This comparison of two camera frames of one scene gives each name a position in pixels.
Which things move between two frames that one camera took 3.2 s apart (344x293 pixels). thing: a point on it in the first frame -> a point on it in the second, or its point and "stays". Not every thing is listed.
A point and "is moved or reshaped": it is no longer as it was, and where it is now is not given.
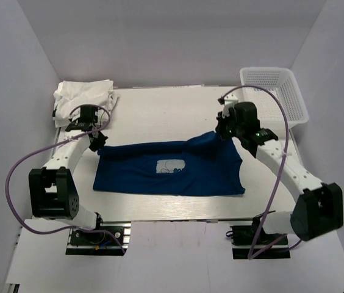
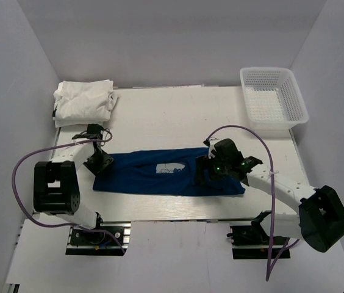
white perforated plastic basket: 282,83 stays
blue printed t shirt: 204,164 is moved or reshaped
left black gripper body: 97,143 -> 100,160
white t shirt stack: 69,95 stays
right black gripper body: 229,128 -> 217,168
